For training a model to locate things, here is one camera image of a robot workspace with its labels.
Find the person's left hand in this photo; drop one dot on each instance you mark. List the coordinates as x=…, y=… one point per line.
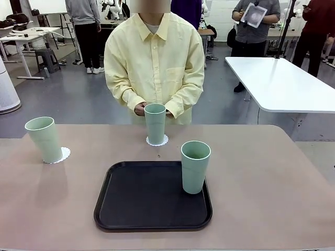
x=169, y=114

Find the person's right hand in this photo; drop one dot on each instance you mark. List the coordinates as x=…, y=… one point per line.
x=139, y=109

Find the pale green plastic cup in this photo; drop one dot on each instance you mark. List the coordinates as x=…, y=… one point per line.
x=45, y=141
x=195, y=172
x=155, y=125

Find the white scalloped paper coaster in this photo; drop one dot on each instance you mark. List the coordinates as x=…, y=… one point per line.
x=66, y=154
x=165, y=141

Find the person's left forearm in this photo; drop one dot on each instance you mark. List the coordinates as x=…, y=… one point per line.
x=184, y=100

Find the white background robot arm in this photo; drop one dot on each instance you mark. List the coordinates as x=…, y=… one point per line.
x=295, y=12

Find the person's right forearm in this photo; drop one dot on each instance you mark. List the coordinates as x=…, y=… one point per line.
x=125, y=95

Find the person in yellow shirt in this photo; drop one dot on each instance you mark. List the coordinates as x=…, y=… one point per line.
x=154, y=65

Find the black desk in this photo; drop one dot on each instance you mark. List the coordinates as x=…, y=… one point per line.
x=107, y=24

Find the small wooden top table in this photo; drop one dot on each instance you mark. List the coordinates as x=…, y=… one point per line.
x=207, y=32

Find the black plastic tray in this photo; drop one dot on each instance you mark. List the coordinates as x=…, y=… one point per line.
x=146, y=204

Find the black backpack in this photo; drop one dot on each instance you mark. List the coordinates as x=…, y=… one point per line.
x=231, y=38

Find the small teal bottle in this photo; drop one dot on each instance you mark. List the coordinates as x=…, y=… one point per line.
x=46, y=72

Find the person in purple top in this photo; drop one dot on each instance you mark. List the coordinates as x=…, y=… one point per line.
x=188, y=13

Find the grey plastic stool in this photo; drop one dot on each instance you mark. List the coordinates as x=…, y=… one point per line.
x=47, y=53

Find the person in grey hoodie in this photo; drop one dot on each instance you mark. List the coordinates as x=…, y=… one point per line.
x=83, y=15

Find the person in grey shirt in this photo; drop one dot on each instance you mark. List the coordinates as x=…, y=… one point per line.
x=251, y=36

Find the white folding table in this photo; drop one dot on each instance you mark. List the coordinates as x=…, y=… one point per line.
x=282, y=83

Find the white printed sheet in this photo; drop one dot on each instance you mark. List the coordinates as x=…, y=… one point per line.
x=254, y=14

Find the white cylindrical air purifier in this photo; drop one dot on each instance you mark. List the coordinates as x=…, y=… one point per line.
x=6, y=89

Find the white desk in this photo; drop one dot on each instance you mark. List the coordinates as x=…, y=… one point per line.
x=28, y=32

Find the whiteboard on easel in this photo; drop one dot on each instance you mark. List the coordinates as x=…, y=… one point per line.
x=47, y=5

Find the black tripod pole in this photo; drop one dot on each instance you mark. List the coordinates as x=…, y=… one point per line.
x=284, y=34

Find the grey lab desk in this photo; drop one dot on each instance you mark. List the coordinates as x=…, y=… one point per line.
x=286, y=32

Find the black bag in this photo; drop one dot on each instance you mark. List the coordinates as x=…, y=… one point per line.
x=17, y=18

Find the person in dark red top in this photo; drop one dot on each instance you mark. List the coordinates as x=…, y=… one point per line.
x=316, y=23

